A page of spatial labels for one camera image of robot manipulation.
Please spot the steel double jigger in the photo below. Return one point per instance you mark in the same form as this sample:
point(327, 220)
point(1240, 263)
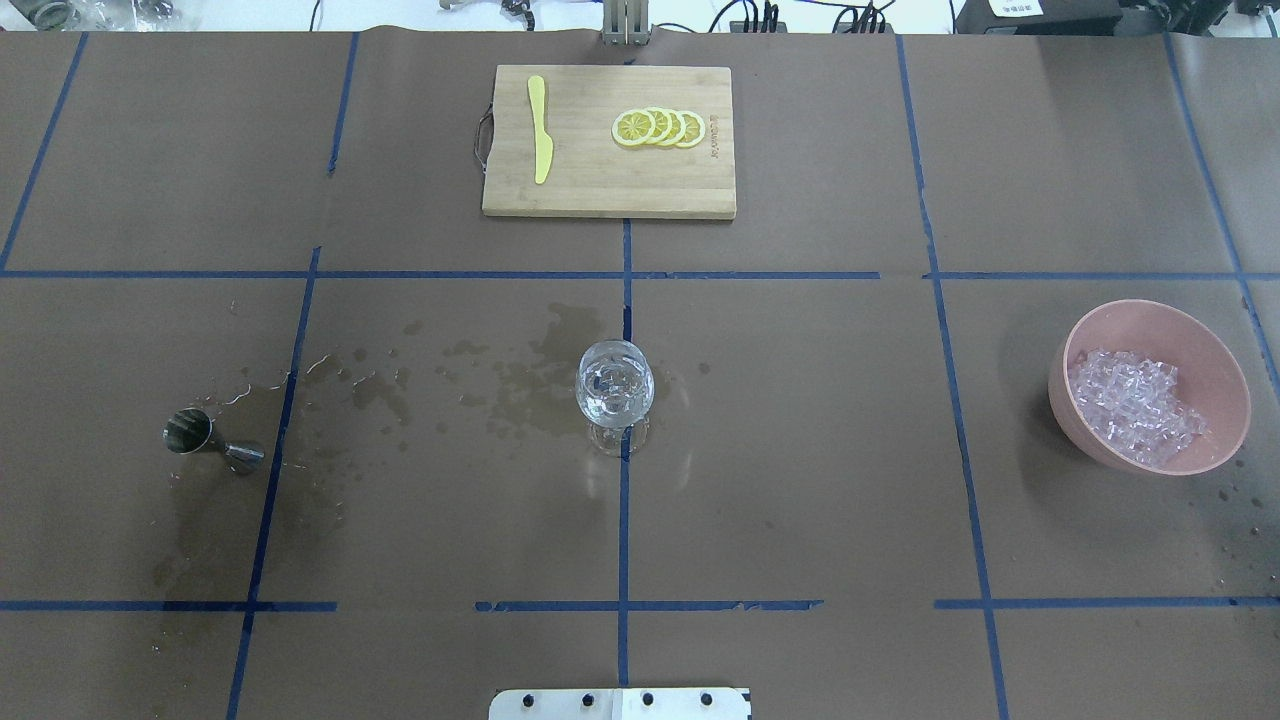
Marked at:
point(191, 431)

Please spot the clear wine glass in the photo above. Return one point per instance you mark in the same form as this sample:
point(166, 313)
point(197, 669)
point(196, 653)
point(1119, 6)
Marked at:
point(615, 390)

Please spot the clear ice cubes pile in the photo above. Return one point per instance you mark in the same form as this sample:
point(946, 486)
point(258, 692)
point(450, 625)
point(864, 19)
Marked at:
point(1132, 402)

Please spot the bamboo cutting board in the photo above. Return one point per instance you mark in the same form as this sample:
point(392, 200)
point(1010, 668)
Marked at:
point(592, 176)

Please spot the lemon slice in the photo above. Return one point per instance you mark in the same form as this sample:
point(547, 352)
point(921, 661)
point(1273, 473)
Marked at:
point(694, 129)
point(634, 128)
point(662, 124)
point(676, 129)

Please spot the yellow plastic knife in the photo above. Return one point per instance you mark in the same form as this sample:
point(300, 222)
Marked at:
point(543, 142)

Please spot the pink bowl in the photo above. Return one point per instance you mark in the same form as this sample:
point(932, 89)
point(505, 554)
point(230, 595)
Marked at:
point(1211, 381)

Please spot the aluminium frame post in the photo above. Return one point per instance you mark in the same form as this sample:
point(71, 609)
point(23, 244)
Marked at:
point(626, 22)

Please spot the white pedestal base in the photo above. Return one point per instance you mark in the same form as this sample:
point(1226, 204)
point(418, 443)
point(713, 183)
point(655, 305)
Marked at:
point(623, 703)

